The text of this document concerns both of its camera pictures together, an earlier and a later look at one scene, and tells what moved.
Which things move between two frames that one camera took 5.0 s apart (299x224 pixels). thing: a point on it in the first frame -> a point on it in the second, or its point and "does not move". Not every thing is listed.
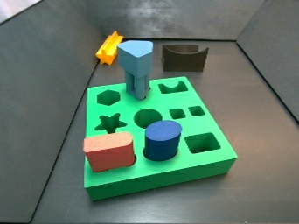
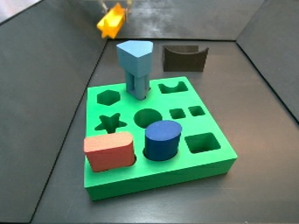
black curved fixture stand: (183, 58) does not move
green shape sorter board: (113, 112) does not move
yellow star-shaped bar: (107, 50) -> (111, 22)
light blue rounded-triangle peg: (135, 62) does not move
